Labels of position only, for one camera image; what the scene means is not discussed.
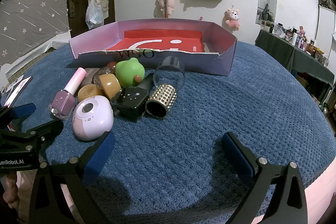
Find purple nail polish bottle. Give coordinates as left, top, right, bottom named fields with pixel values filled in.
left=49, top=68, right=87, bottom=121

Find white pink round device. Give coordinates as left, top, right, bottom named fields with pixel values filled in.
left=72, top=96, right=114, bottom=141

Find amber ring holder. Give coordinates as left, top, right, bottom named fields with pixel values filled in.
left=77, top=84, right=103, bottom=103

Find black star nail polish bottle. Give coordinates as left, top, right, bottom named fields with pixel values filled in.
left=111, top=73, right=154, bottom=122

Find amber dome cap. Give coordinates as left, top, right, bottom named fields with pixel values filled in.
left=99, top=73, right=122, bottom=100

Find glitter bottle brown ball cap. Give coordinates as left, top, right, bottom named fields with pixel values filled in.
left=93, top=61, right=117, bottom=90

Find gold studded cylinder cap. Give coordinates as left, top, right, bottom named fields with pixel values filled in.
left=145, top=84, right=177, bottom=119

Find green frog toy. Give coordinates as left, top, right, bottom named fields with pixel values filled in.
left=115, top=57, right=145, bottom=88

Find clear plastic cup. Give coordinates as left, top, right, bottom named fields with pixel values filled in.
left=153, top=56, right=185, bottom=92

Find brown eye shadow case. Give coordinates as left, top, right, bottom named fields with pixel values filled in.
left=79, top=68, right=100, bottom=88

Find person left hand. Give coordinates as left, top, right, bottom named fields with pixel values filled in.
left=3, top=173, right=20, bottom=209

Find smartphone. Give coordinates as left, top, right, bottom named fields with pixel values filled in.
left=5, top=76, right=33, bottom=107

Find white plastic bag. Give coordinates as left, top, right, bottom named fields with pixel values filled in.
left=85, top=0, right=104, bottom=30

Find dark green clothed side table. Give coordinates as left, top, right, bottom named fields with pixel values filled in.
left=255, top=30, right=334, bottom=88

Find red paper liner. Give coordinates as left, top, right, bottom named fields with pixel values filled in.
left=108, top=29, right=205, bottom=52

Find purple cardboard box tray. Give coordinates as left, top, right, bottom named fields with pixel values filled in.
left=70, top=18, right=237, bottom=76

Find pink pig plush right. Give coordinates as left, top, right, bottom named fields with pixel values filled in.
left=225, top=9, right=240, bottom=31

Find orange tipped mop pole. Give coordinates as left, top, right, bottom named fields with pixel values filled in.
left=165, top=0, right=169, bottom=18

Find door handle plate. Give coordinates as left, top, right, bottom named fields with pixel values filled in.
left=68, top=0, right=81, bottom=18

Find pink plush on wall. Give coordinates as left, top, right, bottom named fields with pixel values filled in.
left=157, top=0, right=175, bottom=16

